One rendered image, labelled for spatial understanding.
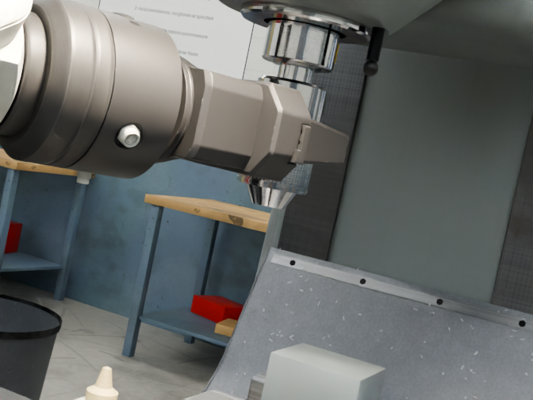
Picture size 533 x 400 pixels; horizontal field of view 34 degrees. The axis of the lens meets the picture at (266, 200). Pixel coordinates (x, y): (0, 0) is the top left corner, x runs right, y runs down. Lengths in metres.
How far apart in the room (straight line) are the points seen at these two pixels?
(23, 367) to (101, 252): 3.42
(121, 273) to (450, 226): 4.89
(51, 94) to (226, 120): 0.10
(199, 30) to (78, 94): 5.15
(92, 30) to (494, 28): 0.32
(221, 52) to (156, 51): 5.01
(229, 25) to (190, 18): 0.29
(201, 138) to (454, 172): 0.47
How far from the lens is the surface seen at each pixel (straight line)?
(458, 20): 0.66
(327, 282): 0.93
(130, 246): 5.68
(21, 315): 2.78
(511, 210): 0.89
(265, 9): 0.54
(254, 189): 0.55
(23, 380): 2.47
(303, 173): 0.55
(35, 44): 0.44
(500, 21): 0.65
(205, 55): 5.53
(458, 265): 0.91
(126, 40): 0.46
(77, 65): 0.43
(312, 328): 0.92
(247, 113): 0.49
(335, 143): 0.55
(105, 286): 5.80
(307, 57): 0.54
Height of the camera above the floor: 1.22
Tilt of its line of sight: 3 degrees down
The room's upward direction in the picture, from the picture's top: 12 degrees clockwise
